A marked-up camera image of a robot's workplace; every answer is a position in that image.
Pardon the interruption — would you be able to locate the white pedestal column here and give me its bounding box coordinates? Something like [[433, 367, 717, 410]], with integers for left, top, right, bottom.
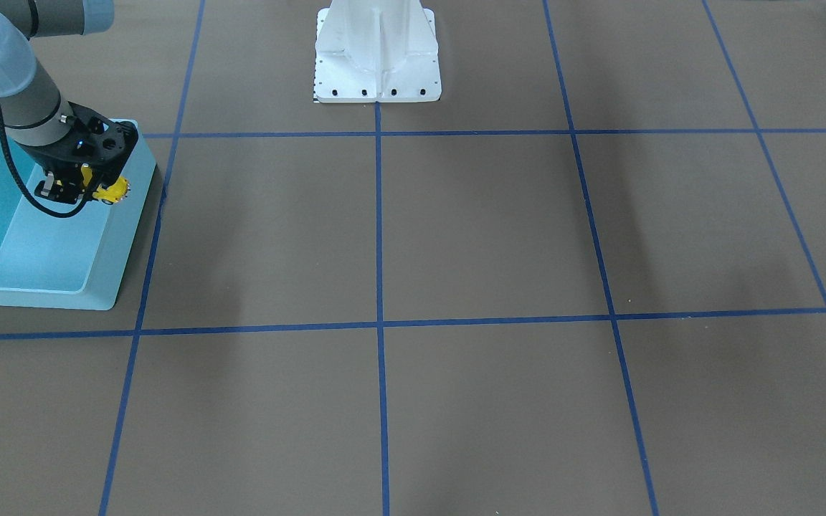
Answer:
[[313, 1, 442, 104]]

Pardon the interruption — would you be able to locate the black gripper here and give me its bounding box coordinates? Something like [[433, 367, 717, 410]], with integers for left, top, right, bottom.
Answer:
[[25, 102, 140, 204]]

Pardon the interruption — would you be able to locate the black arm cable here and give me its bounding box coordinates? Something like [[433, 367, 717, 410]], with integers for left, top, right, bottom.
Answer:
[[0, 1, 92, 218]]

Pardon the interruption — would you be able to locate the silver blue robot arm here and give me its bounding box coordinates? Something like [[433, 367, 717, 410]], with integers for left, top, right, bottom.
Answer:
[[0, 1, 140, 213]]

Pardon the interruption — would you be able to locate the yellow beetle toy car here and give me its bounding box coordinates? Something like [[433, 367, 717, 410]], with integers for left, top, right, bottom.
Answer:
[[80, 164, 130, 205]]

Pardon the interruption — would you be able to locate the light blue plastic bin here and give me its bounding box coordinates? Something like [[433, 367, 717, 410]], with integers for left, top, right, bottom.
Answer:
[[0, 138, 157, 310]]

